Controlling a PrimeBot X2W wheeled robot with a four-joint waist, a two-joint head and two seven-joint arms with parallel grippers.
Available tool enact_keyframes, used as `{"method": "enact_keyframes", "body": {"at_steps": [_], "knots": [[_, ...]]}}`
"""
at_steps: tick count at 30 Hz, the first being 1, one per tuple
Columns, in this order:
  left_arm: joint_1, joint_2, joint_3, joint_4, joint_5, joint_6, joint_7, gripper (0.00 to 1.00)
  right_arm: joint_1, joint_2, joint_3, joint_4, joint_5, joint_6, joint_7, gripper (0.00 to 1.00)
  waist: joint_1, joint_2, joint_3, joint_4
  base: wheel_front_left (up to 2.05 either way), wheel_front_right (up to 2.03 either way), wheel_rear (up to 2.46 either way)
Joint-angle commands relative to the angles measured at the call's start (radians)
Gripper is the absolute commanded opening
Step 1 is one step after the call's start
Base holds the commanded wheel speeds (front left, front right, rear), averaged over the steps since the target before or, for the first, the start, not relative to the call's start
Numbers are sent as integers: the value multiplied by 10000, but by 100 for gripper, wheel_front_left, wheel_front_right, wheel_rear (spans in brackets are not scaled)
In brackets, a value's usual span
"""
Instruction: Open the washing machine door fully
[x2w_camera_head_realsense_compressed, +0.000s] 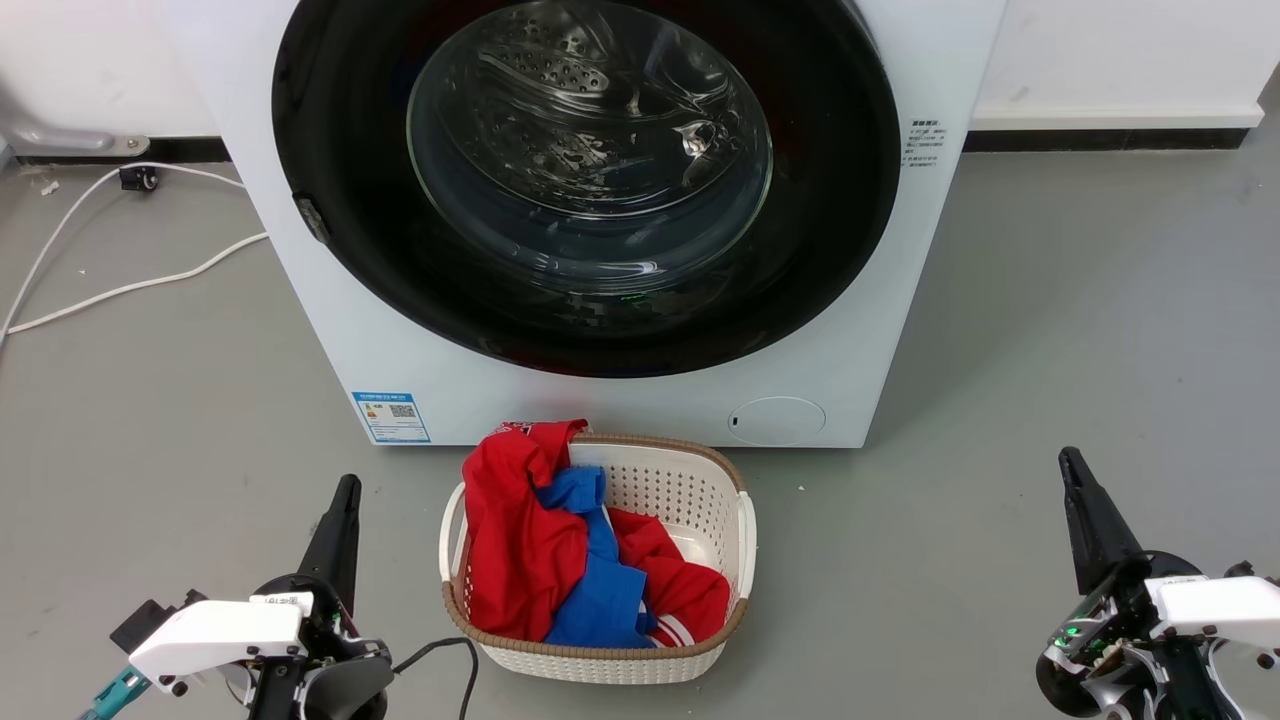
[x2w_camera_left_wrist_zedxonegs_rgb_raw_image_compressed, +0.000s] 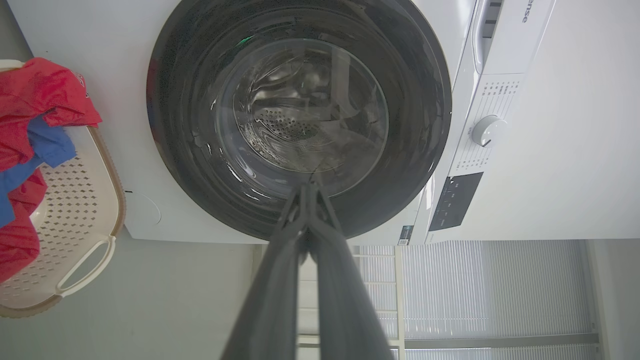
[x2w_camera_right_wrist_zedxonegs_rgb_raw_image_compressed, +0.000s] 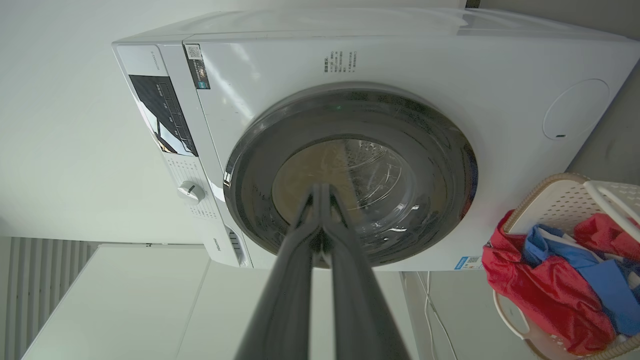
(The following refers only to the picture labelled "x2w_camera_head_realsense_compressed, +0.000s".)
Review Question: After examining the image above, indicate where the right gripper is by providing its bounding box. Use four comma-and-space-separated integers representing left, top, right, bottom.
1035, 447, 1243, 720

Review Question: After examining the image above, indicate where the small black text sticker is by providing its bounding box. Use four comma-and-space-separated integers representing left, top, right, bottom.
903, 118, 944, 169

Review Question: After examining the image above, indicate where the teal cable connector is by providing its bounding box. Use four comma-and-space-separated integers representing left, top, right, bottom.
80, 667, 151, 720

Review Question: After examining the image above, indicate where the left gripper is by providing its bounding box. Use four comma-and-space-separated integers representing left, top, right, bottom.
250, 475, 396, 720

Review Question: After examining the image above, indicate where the white power cable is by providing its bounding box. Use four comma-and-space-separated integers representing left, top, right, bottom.
0, 162, 269, 346

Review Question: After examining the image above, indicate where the round white filter cover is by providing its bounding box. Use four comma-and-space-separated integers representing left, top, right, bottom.
727, 396, 827, 447

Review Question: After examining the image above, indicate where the stainless steel perforated drum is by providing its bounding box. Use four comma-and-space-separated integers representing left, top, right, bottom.
410, 0, 773, 216

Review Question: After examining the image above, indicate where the white plastic laundry basket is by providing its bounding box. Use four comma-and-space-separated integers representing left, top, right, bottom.
439, 433, 758, 686

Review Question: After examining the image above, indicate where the blue garment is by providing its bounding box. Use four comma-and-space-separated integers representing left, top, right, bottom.
533, 466, 659, 649

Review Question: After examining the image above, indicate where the black round washer door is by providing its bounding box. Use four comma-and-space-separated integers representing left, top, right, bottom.
271, 0, 903, 379

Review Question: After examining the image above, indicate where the blue energy label sticker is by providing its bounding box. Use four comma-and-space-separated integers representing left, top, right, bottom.
352, 391, 432, 445

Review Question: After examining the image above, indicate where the grey metal pipe bracket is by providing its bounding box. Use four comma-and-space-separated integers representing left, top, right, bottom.
0, 95, 151, 158

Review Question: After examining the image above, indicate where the white front-load washing machine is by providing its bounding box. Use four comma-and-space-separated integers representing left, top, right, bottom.
165, 0, 1009, 449

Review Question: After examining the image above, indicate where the red garment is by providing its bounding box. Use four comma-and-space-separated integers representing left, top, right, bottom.
461, 420, 732, 649

